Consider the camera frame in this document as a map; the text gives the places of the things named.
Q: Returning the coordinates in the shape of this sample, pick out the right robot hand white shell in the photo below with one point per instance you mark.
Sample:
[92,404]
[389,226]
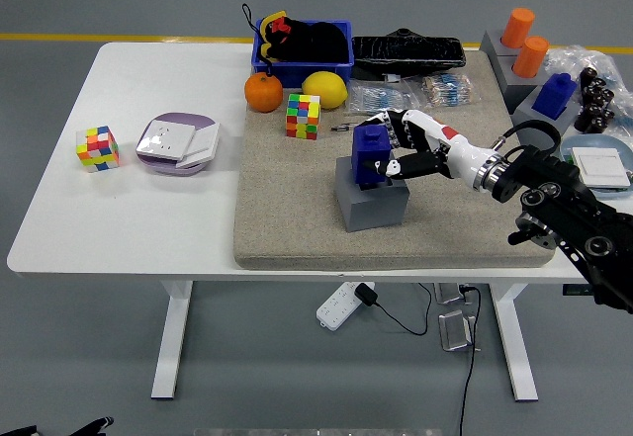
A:
[462,151]

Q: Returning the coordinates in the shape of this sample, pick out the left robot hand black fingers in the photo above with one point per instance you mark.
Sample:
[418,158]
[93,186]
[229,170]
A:
[96,426]

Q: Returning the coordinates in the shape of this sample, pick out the blue square seal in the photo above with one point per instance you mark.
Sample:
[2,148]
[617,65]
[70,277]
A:
[368,151]
[554,95]

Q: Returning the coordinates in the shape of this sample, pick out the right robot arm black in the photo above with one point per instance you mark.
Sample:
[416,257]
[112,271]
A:
[554,179]

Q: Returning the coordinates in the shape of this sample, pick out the grey seal holder block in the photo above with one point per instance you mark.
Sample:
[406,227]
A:
[376,211]
[489,45]
[516,92]
[536,137]

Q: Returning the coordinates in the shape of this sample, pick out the orange cylinder seal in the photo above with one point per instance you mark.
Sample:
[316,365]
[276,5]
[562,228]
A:
[529,55]
[516,26]

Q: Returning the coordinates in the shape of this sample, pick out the small white connector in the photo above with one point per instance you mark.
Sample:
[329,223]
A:
[390,78]

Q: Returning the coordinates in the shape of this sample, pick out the white table leg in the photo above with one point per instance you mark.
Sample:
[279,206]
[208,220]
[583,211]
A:
[170,347]
[514,347]

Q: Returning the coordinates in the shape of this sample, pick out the black wrapped long object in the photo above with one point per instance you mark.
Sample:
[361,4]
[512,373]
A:
[405,53]

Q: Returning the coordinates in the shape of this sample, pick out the grey ballpoint pen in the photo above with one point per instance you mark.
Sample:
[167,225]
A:
[340,128]

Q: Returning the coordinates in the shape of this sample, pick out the dark brown knob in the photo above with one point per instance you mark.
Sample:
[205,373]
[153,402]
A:
[593,109]
[603,122]
[583,120]
[587,76]
[591,92]
[606,96]

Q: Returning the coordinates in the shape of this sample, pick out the clear crumpled plastic bag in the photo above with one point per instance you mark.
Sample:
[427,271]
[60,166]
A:
[569,58]

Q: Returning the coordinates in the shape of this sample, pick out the yellow lemon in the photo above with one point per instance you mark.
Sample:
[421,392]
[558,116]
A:
[324,90]

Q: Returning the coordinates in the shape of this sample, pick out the stickerless colourful puzzle cube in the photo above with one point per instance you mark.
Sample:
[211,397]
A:
[302,117]

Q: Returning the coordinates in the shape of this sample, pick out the black power adapter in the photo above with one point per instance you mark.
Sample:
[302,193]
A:
[365,293]

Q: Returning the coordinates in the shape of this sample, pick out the grey-brown mat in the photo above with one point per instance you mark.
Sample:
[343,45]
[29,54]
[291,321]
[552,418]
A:
[297,208]

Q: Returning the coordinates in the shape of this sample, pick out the black cloth bundle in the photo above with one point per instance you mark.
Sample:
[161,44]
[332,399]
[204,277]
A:
[321,43]

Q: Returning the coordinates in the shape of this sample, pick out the black table control panel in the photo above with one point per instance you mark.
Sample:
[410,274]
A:
[576,290]

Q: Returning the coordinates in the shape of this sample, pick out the blue plastic bin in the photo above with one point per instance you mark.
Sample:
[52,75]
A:
[292,74]

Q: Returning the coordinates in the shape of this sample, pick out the white power strip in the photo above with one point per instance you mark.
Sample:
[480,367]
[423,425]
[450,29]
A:
[338,307]

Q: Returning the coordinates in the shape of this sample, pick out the orange fruit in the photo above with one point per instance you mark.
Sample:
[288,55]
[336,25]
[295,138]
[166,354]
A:
[263,92]

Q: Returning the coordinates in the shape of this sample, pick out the yellow black red toy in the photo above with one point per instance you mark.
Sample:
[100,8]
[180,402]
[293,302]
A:
[267,22]

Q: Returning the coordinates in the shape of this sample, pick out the white-edged colourful puzzle cube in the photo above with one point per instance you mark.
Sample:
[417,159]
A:
[98,150]

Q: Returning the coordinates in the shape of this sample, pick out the purple plate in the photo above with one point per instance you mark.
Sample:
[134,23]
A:
[183,118]

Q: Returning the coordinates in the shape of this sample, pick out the clear metal bracket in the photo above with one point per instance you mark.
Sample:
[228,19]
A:
[447,293]
[455,332]

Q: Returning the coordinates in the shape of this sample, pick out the white wall switch panel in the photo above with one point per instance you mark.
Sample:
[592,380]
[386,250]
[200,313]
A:
[205,147]
[608,166]

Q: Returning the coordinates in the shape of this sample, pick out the white wall socket panel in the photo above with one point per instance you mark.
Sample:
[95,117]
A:
[165,140]

